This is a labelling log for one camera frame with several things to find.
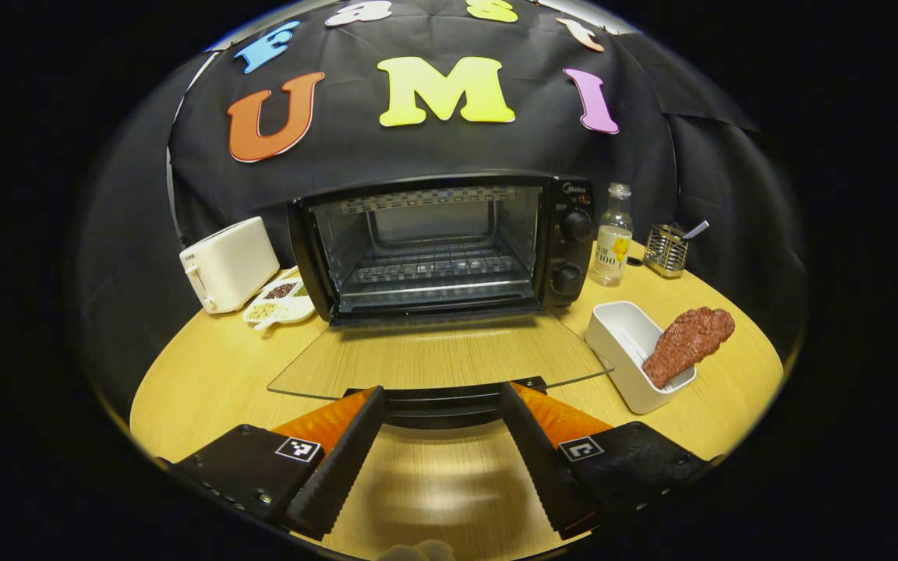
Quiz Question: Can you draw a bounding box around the clear glass bottle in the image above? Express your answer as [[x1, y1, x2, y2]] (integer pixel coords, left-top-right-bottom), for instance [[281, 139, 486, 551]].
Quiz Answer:
[[589, 182, 635, 288]]

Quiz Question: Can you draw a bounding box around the white divided bean dish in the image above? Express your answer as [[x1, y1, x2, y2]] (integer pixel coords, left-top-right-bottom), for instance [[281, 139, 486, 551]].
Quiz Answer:
[[242, 269, 317, 330]]

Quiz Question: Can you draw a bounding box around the black backdrop cloth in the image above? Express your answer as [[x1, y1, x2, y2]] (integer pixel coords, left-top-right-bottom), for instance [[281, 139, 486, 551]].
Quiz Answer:
[[75, 0, 808, 406]]

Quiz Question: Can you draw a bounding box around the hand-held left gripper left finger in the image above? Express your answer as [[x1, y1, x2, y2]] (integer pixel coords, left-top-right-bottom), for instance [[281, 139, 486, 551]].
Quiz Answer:
[[168, 385, 387, 541]]

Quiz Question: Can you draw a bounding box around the black electric oven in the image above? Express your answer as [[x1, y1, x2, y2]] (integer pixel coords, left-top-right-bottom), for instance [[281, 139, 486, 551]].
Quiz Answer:
[[266, 173, 615, 429]]

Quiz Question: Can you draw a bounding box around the white rectangular tray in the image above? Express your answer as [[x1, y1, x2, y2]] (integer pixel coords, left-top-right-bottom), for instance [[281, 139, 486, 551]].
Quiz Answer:
[[584, 301, 698, 415]]

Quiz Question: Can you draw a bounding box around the brown meat piece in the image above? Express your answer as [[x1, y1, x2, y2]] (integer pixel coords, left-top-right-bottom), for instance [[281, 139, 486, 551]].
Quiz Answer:
[[641, 307, 737, 390]]

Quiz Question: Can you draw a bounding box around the wire mesh utensil holder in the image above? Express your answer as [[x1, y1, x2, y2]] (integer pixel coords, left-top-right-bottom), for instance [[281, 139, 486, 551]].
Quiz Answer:
[[643, 224, 690, 279]]

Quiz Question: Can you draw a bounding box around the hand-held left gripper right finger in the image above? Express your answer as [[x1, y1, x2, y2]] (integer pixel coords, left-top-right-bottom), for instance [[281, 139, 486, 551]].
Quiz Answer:
[[498, 381, 719, 541]]

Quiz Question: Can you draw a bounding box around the white toaster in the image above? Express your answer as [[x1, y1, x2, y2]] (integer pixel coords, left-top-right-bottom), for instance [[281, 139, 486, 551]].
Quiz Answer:
[[179, 216, 281, 315]]

